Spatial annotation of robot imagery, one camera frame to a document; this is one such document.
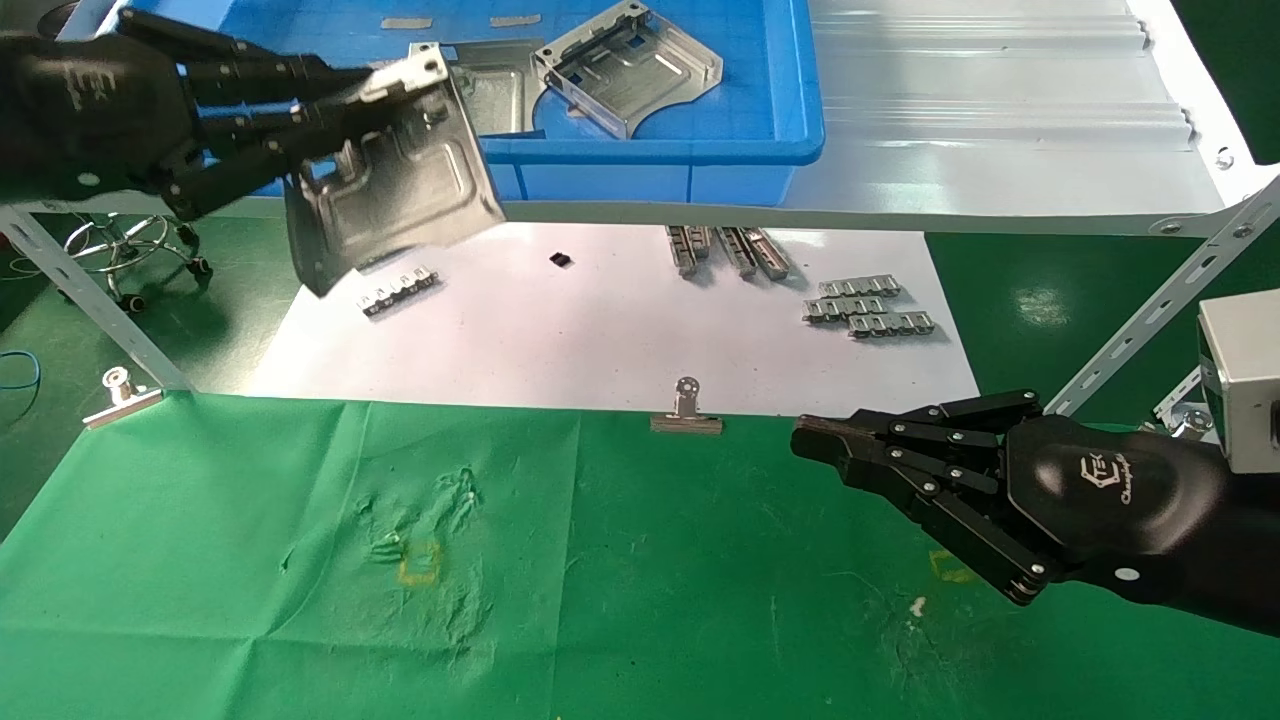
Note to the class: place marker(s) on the grey tape strip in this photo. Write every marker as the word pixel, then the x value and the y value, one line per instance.
pixel 407 23
pixel 514 21

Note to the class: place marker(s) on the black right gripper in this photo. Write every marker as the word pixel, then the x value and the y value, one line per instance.
pixel 1110 505

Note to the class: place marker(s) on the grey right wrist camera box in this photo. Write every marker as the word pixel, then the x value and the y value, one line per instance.
pixel 1240 380

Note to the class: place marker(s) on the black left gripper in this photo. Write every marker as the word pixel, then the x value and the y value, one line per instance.
pixel 90 110

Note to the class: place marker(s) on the small black part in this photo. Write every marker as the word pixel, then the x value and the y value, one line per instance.
pixel 560 260

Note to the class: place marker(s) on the chrome stool base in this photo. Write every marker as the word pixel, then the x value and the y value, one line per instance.
pixel 125 245

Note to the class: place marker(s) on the blue plastic bin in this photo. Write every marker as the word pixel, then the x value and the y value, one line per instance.
pixel 640 165

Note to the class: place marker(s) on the grey metal rail piece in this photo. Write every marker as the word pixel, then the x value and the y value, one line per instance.
pixel 685 250
pixel 755 252

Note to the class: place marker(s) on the white metal shelf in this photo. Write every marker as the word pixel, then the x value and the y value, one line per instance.
pixel 1000 185

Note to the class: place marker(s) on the silver binder clip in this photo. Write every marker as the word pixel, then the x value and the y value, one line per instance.
pixel 120 405
pixel 686 422

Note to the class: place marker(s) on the silver metal connector strip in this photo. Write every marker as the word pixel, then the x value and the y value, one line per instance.
pixel 892 325
pixel 398 291
pixel 860 288
pixel 845 310

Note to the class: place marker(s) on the green cloth mat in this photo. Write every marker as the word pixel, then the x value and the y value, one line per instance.
pixel 500 560

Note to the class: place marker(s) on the bolted metal angle bracket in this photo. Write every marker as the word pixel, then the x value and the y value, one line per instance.
pixel 1185 415

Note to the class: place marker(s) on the perforated metal shelf brace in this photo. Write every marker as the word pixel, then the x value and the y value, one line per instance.
pixel 1160 305
pixel 90 300

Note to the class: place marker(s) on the white paper sheet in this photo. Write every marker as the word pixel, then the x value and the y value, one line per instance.
pixel 600 330

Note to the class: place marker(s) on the silver sheet metal bracket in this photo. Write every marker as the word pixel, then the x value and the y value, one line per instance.
pixel 640 65
pixel 400 190
pixel 505 90

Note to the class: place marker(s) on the white ribbed panel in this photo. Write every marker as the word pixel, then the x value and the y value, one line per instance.
pixel 1000 80

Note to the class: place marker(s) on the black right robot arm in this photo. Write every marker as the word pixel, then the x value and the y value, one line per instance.
pixel 1250 550

